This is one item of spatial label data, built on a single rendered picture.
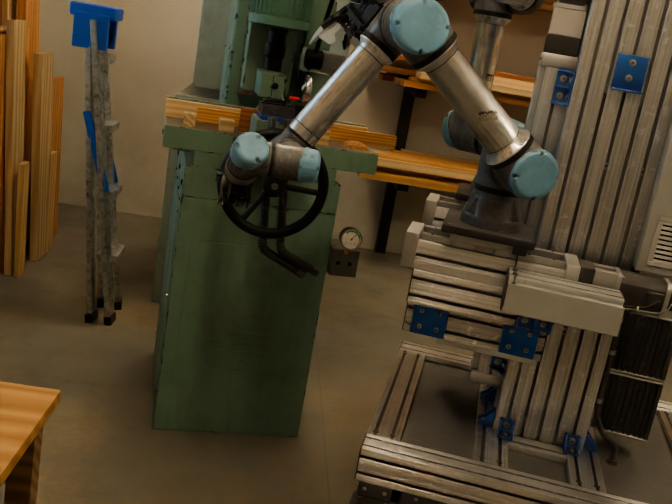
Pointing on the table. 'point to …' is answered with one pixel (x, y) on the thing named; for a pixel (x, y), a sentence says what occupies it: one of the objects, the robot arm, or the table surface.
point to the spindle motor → (282, 14)
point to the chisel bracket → (269, 84)
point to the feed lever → (317, 48)
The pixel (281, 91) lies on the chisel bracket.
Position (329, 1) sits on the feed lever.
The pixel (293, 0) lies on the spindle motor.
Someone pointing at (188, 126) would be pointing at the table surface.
